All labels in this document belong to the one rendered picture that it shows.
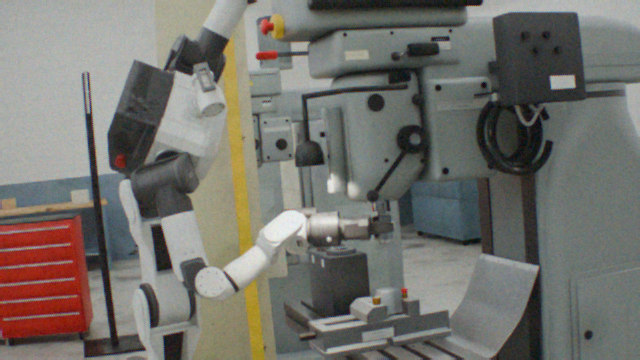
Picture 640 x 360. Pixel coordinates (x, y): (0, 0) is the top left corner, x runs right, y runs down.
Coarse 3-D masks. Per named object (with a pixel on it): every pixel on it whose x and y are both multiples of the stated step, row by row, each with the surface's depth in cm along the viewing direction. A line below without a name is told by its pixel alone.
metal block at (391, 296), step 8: (376, 288) 203; (384, 288) 203; (392, 288) 202; (384, 296) 198; (392, 296) 199; (400, 296) 199; (392, 304) 199; (400, 304) 199; (392, 312) 199; (400, 312) 199
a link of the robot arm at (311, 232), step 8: (296, 208) 206; (304, 208) 205; (312, 208) 205; (304, 216) 203; (312, 216) 201; (320, 216) 200; (304, 224) 200; (312, 224) 199; (320, 224) 198; (304, 232) 199; (312, 232) 198; (320, 232) 198; (288, 240) 201; (296, 240) 200; (304, 240) 200; (312, 240) 199; (320, 240) 199; (288, 248) 205; (296, 248) 204; (304, 248) 204
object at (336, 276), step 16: (320, 256) 235; (336, 256) 230; (352, 256) 230; (320, 272) 237; (336, 272) 229; (352, 272) 230; (368, 272) 232; (320, 288) 239; (336, 288) 229; (352, 288) 230; (368, 288) 232; (320, 304) 241; (336, 304) 229
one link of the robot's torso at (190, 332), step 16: (144, 304) 229; (144, 320) 230; (192, 320) 242; (144, 336) 231; (160, 336) 232; (176, 336) 239; (192, 336) 238; (160, 352) 233; (176, 352) 242; (192, 352) 239
